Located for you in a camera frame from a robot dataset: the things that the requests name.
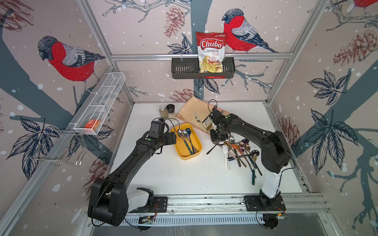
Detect green handled steel spoon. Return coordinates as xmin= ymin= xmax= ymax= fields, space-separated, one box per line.
xmin=178 ymin=129 xmax=194 ymax=155

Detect white plastic spoon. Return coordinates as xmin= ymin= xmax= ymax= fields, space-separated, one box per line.
xmin=222 ymin=145 xmax=230 ymax=174

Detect blue metal spoon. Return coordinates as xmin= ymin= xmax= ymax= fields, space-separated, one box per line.
xmin=186 ymin=128 xmax=192 ymax=136

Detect yellow plastic storage box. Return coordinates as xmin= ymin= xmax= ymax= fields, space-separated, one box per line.
xmin=171 ymin=123 xmax=202 ymax=160

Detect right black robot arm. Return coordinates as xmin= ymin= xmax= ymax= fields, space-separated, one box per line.
xmin=209 ymin=109 xmax=291 ymax=207

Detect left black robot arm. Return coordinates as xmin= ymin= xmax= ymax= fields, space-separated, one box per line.
xmin=88 ymin=118 xmax=176 ymax=226

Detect gold metal spoon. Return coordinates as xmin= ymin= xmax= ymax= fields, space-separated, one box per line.
xmin=223 ymin=142 xmax=241 ymax=167

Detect orange plastic spoon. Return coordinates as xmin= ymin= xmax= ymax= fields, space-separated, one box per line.
xmin=231 ymin=144 xmax=247 ymax=168

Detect purple metal spoon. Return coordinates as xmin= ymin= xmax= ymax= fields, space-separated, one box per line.
xmin=242 ymin=139 xmax=262 ymax=176

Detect rainbow iridescent spoon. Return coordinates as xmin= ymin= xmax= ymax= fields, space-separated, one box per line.
xmin=251 ymin=150 xmax=260 ymax=161

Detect orange box on shelf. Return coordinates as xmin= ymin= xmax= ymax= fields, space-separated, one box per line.
xmin=84 ymin=119 xmax=100 ymax=130

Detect glass spice jar brown contents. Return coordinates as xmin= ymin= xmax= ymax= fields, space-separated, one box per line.
xmin=159 ymin=105 xmax=168 ymax=118

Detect beige cloth napkin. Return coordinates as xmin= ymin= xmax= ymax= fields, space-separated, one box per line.
xmin=177 ymin=97 xmax=215 ymax=134

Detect glass spice jar black lid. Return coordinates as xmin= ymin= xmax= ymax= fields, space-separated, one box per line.
xmin=166 ymin=104 xmax=176 ymax=119

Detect red cassava chips bag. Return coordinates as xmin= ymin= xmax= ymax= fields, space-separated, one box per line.
xmin=196 ymin=32 xmax=226 ymax=73

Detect pink handled steel spoon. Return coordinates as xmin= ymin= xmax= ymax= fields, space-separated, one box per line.
xmin=229 ymin=135 xmax=236 ymax=158

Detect cream handled knife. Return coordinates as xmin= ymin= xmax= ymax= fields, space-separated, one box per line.
xmin=193 ymin=111 xmax=207 ymax=133

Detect dark green handled spoon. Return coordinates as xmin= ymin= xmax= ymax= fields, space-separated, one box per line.
xmin=252 ymin=166 xmax=256 ymax=185

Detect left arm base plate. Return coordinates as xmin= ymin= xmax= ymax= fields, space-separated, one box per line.
xmin=129 ymin=196 xmax=168 ymax=213

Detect black wall basket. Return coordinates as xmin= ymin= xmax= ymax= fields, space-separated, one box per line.
xmin=171 ymin=58 xmax=236 ymax=79

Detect white wire shelf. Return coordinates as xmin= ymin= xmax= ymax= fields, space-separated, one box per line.
xmin=74 ymin=72 xmax=126 ymax=135

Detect aluminium frame rail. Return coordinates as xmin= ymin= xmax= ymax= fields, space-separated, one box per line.
xmin=82 ymin=192 xmax=328 ymax=216

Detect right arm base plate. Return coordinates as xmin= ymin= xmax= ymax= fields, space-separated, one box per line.
xmin=243 ymin=193 xmax=286 ymax=211

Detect wire hook rack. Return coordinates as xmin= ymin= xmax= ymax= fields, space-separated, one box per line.
xmin=28 ymin=130 xmax=88 ymax=167

